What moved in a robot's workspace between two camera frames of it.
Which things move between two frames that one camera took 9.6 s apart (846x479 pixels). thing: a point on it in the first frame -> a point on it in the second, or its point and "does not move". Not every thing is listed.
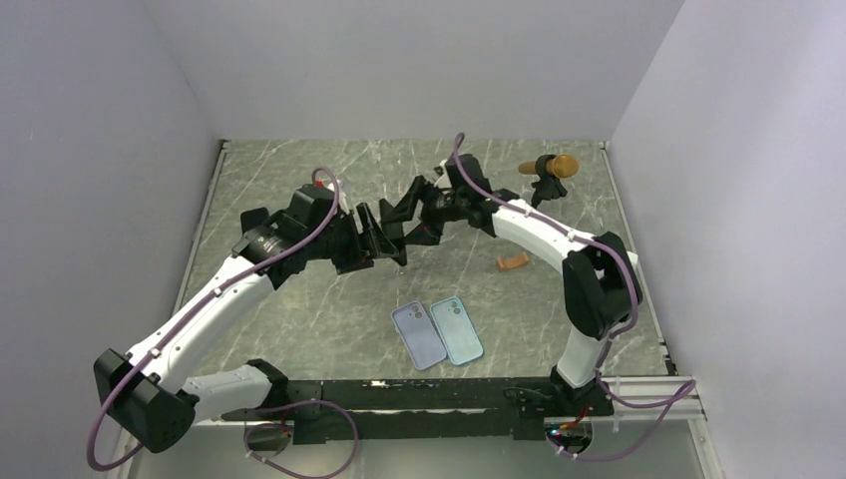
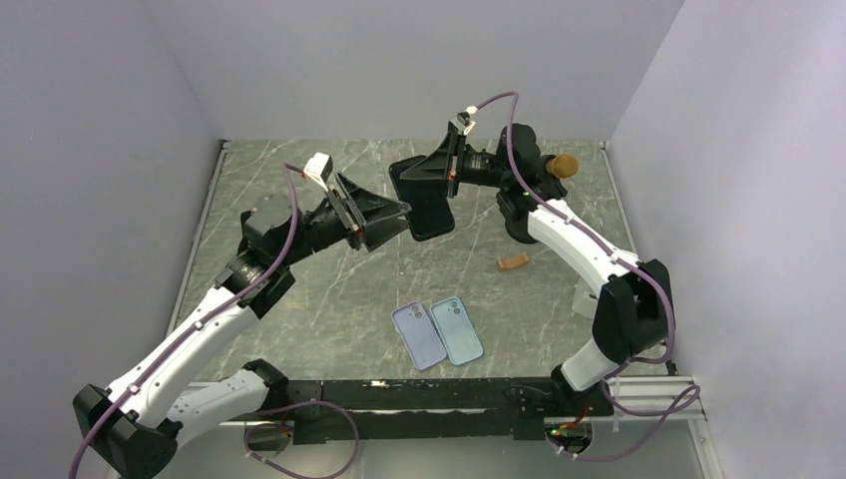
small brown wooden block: x=504 y=263 does not move
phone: x=456 y=330 does not move
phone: x=418 y=334 does not move
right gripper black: x=428 y=234 -> x=434 y=166
